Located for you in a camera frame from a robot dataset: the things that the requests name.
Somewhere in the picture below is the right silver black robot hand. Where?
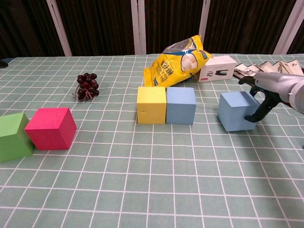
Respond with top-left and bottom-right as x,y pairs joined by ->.
238,72 -> 303,124

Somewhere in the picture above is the light blue foam cube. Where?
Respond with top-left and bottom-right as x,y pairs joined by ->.
217,91 -> 261,132
165,86 -> 197,124

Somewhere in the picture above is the pink-red foam cube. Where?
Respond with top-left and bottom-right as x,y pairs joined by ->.
24,107 -> 77,151

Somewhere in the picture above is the yellow foam cube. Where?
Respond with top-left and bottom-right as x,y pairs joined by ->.
137,86 -> 167,125

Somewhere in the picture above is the painted paper folding fan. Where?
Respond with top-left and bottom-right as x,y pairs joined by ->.
233,60 -> 304,80

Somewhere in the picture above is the small white cardboard box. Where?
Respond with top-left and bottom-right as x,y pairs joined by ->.
194,55 -> 238,83

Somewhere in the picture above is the green foam cube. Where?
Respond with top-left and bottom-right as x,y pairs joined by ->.
0,112 -> 34,163

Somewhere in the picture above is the dark red grape bunch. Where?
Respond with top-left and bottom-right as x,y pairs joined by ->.
72,72 -> 100,102

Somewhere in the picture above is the dark pleated curtain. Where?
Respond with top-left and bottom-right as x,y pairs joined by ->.
0,0 -> 304,59

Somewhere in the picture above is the yellow snack bag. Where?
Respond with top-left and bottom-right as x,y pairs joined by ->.
143,34 -> 214,90

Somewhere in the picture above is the green checked tablecloth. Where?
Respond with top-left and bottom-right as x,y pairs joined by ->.
0,53 -> 304,228

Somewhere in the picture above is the white frame post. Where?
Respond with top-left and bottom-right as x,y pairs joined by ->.
198,0 -> 211,38
131,0 -> 147,55
46,0 -> 73,57
273,0 -> 304,55

